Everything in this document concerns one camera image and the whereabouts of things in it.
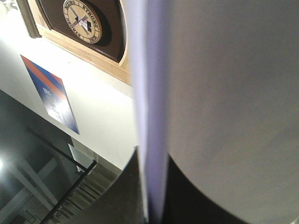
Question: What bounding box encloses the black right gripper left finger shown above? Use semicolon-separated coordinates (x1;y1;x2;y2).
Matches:
70;146;147;224

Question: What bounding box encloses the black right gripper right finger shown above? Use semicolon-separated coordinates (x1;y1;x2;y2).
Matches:
164;155;297;224

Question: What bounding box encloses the white paper stack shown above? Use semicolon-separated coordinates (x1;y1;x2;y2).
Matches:
123;0;299;224

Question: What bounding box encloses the wooden framed round emblem plaque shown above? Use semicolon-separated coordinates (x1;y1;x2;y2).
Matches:
16;0;131;85

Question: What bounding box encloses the blue red booklet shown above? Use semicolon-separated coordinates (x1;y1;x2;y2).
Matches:
21;56;79;134

